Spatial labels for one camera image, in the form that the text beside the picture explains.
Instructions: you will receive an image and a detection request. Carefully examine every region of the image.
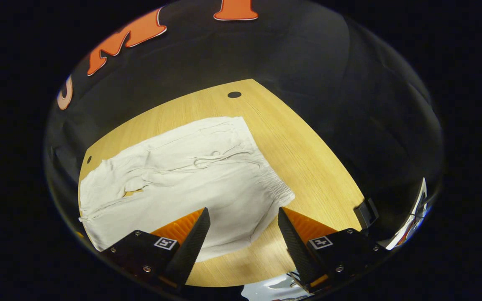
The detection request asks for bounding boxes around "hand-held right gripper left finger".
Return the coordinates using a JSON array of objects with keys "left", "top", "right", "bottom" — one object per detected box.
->
[{"left": 100, "top": 207, "right": 211, "bottom": 290}]

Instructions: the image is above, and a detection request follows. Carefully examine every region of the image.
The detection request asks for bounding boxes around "black table edge bracket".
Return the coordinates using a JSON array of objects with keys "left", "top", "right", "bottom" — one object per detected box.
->
[{"left": 353, "top": 197, "right": 379, "bottom": 230}]

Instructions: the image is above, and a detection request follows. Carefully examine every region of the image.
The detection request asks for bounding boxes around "black backdrop cloth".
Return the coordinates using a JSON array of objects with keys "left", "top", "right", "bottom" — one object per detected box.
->
[{"left": 44, "top": 0, "right": 444, "bottom": 268}]

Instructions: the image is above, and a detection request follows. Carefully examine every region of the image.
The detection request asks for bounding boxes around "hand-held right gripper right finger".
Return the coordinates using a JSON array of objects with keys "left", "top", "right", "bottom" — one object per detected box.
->
[{"left": 278, "top": 207, "right": 389, "bottom": 294}]

